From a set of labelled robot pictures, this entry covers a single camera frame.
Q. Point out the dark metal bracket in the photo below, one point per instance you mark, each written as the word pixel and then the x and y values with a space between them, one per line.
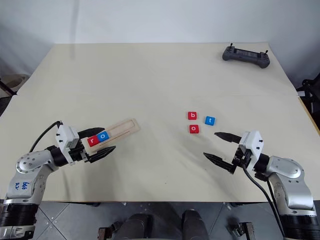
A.
pixel 243 230
pixel 106 232

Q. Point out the wooden letter tray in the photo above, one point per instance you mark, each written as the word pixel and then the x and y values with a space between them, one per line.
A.
pixel 122 127

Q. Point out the red r tile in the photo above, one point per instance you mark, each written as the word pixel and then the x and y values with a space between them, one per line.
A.
pixel 93 141

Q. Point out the blue t tile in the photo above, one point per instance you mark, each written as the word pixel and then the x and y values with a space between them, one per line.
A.
pixel 210 120

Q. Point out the beige round object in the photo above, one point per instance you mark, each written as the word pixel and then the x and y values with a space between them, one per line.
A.
pixel 15 83

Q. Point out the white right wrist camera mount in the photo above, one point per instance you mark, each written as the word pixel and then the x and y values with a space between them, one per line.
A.
pixel 252 141

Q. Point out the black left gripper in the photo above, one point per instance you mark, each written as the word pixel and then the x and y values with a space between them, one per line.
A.
pixel 78 153

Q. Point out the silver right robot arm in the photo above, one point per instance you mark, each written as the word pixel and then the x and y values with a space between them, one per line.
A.
pixel 287 170

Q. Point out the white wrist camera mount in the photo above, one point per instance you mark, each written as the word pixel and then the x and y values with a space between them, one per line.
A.
pixel 252 141
pixel 65 136

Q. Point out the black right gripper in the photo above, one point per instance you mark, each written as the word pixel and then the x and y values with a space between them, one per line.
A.
pixel 242 157

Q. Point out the red b tile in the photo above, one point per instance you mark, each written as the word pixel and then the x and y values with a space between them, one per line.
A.
pixel 192 115

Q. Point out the dark rounded shape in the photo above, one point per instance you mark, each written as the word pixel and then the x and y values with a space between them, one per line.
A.
pixel 193 225
pixel 137 227

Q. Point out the grey remote controller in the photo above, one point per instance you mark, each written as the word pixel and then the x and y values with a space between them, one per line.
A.
pixel 246 57

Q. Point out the blue o tile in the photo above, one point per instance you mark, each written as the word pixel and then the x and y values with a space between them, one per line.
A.
pixel 103 136

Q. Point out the red o tile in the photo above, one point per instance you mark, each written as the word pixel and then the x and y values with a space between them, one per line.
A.
pixel 194 129

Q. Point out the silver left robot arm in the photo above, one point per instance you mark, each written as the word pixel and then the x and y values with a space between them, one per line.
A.
pixel 27 162

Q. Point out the black chair frame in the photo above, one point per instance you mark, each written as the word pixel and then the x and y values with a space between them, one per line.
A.
pixel 311 92

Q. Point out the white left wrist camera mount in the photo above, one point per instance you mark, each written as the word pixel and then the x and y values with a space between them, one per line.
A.
pixel 65 136

